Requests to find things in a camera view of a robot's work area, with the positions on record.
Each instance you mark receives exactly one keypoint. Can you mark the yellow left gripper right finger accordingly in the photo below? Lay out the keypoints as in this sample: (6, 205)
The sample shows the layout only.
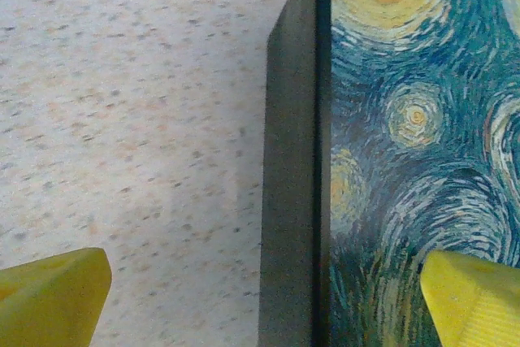
(475, 302)

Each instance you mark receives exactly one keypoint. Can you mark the black starry night print box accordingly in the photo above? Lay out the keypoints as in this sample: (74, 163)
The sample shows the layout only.
(406, 160)

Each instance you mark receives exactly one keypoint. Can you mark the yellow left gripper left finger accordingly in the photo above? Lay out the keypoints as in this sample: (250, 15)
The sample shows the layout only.
(48, 298)

